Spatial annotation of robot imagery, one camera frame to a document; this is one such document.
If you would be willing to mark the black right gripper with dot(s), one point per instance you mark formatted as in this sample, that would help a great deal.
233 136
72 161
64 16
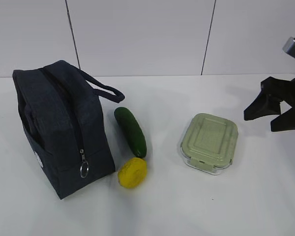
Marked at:
273 92

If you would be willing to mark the green cucumber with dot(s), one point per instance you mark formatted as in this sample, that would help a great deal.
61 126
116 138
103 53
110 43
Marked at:
131 131

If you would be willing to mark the yellow lemon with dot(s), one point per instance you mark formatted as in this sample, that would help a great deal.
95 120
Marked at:
132 173

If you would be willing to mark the green lidded glass container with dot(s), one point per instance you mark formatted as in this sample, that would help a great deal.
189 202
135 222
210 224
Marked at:
209 143

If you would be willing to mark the dark navy fabric lunch bag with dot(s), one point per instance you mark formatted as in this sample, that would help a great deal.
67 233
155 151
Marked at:
62 117

